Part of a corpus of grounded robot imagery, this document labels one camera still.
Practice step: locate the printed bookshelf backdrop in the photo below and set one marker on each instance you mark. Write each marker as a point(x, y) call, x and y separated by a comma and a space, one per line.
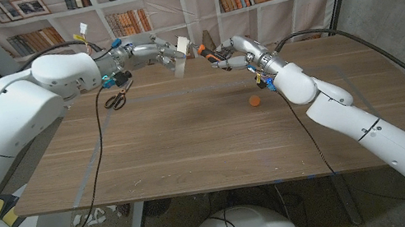
point(271, 5)

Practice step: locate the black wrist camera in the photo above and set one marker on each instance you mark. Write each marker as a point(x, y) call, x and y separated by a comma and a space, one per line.
point(122, 78)
point(266, 82)

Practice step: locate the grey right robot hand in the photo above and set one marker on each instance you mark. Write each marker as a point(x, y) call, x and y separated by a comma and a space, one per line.
point(247, 49)

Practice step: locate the small orange ball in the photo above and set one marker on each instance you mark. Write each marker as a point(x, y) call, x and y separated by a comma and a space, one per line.
point(254, 101)

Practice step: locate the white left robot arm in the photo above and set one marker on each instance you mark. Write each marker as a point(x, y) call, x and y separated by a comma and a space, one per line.
point(18, 112)

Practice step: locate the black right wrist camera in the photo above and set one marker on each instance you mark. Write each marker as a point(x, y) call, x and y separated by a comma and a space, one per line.
point(266, 82)

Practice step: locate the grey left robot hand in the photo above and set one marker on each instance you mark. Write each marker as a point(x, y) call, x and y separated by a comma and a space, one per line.
point(143, 52)

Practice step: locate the orange black screwdriver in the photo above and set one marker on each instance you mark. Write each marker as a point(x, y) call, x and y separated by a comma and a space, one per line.
point(209, 54)

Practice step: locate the white paper scraps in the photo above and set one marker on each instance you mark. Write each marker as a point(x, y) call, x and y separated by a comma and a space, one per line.
point(95, 216)

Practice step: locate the dark grey table leg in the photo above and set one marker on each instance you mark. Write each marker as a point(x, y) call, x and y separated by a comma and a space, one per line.
point(346, 198)

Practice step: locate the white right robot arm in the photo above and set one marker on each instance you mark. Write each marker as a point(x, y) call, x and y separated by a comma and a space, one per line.
point(377, 133)

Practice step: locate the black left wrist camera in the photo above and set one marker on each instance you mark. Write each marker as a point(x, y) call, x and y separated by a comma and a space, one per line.
point(122, 78)

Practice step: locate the cream masking tape roll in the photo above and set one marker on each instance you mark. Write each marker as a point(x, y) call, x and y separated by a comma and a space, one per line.
point(181, 60)

